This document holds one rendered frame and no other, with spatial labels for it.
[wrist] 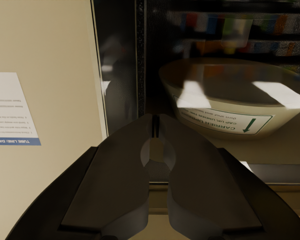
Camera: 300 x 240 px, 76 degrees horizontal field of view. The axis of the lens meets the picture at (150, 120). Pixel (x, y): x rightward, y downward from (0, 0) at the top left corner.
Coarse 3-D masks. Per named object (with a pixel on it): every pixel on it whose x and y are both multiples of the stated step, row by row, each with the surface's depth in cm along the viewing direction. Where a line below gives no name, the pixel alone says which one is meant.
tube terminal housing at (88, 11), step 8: (88, 0) 12; (88, 8) 12; (88, 16) 12; (88, 24) 12; (88, 32) 12; (96, 56) 13; (96, 64) 13; (96, 72) 14; (96, 80) 14; (96, 88) 14; (104, 120) 16; (104, 128) 16; (104, 136) 17
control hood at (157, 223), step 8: (152, 192) 20; (160, 192) 20; (280, 192) 20; (288, 192) 20; (296, 192) 20; (152, 200) 19; (160, 200) 19; (288, 200) 19; (296, 200) 19; (152, 208) 18; (160, 208) 18; (296, 208) 18; (152, 216) 18; (160, 216) 18; (168, 216) 18; (152, 224) 18; (160, 224) 18; (168, 224) 18; (144, 232) 17; (152, 232) 17; (160, 232) 17; (168, 232) 17; (176, 232) 17
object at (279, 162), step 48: (96, 0) 10; (144, 0) 10; (192, 0) 10; (240, 0) 10; (288, 0) 10; (96, 48) 12; (144, 48) 12; (192, 48) 12; (240, 48) 12; (288, 48) 12; (144, 96) 13; (192, 96) 13; (240, 96) 13; (288, 96) 13; (240, 144) 15; (288, 144) 16
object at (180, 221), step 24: (168, 120) 11; (168, 144) 10; (192, 144) 9; (192, 168) 8; (216, 168) 8; (168, 192) 8; (192, 192) 7; (216, 192) 7; (240, 192) 7; (192, 216) 6; (216, 216) 6; (240, 216) 6
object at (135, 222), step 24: (144, 120) 11; (120, 144) 9; (144, 144) 9; (96, 168) 8; (120, 168) 8; (144, 168) 8; (96, 192) 7; (120, 192) 7; (144, 192) 7; (72, 216) 6; (96, 216) 6; (120, 216) 6; (144, 216) 7
